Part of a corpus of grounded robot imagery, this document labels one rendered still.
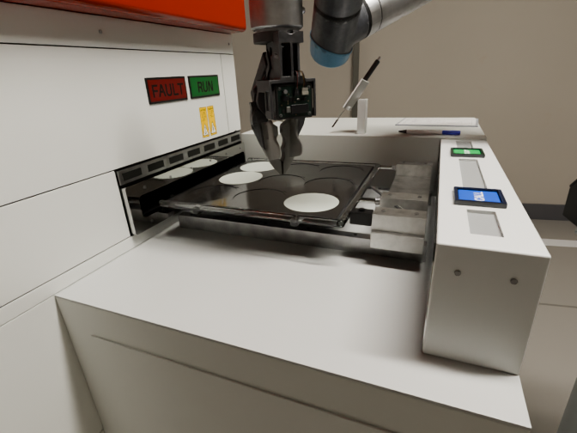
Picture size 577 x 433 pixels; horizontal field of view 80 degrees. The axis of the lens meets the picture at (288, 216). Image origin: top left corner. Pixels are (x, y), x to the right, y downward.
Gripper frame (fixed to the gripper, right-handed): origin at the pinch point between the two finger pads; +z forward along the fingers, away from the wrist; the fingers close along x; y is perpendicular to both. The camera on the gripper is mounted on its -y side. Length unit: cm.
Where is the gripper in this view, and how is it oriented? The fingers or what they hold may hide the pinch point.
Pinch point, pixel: (280, 165)
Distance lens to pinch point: 60.1
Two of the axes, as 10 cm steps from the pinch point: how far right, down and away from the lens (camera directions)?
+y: 3.7, 3.4, -8.7
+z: 0.5, 9.2, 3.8
